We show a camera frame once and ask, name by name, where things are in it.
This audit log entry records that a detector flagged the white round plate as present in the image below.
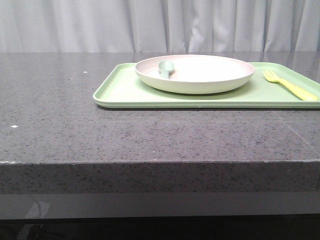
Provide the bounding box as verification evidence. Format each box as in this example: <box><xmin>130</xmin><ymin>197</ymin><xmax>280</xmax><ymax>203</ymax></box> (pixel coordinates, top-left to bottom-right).
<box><xmin>135</xmin><ymin>54</ymin><xmax>255</xmax><ymax>95</ymax></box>

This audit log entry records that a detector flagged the yellow plastic fork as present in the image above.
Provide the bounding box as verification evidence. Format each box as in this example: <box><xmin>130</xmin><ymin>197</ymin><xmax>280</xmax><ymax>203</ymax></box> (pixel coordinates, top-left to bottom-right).
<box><xmin>262</xmin><ymin>70</ymin><xmax>319</xmax><ymax>101</ymax></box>

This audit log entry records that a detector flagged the light green rectangular tray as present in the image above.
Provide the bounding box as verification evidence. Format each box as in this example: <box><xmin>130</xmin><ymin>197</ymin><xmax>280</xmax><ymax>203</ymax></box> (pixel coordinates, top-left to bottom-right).
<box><xmin>93</xmin><ymin>62</ymin><xmax>320</xmax><ymax>109</ymax></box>

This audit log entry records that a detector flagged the pale green plastic spoon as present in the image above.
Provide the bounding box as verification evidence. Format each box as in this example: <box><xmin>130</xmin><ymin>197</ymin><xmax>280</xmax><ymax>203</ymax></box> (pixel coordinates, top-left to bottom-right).
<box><xmin>158</xmin><ymin>60</ymin><xmax>175</xmax><ymax>79</ymax></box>

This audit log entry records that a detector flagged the grey pleated curtain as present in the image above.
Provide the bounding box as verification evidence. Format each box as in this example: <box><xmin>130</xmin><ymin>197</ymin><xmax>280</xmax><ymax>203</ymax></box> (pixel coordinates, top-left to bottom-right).
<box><xmin>0</xmin><ymin>0</ymin><xmax>320</xmax><ymax>53</ymax></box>

